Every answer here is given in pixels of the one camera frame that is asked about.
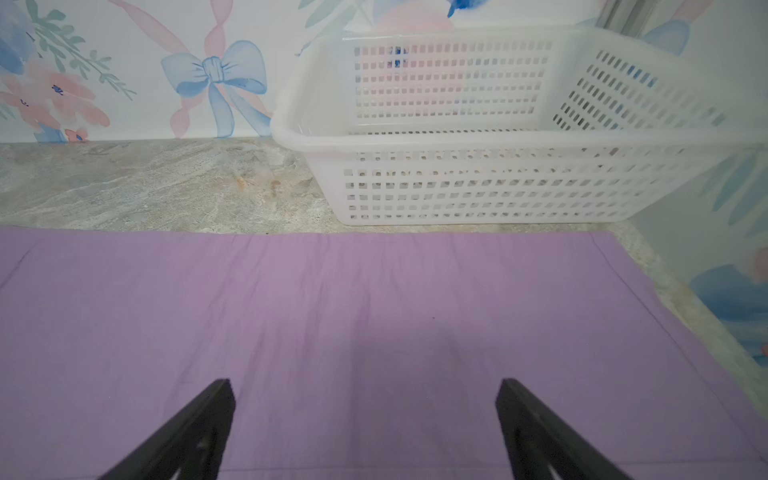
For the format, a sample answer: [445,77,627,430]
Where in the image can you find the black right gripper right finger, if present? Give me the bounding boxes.
[495,378,628,479]

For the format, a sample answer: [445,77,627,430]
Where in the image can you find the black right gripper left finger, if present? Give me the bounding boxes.
[102,379,236,479]

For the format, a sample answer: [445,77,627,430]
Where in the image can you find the purple long pants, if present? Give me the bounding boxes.
[1,228,767,479]

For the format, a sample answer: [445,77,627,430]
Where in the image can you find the white plastic perforated basket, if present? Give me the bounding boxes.
[271,26,767,225]

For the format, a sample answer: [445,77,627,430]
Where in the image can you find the right aluminium corner post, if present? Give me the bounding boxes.
[595,0,659,38]

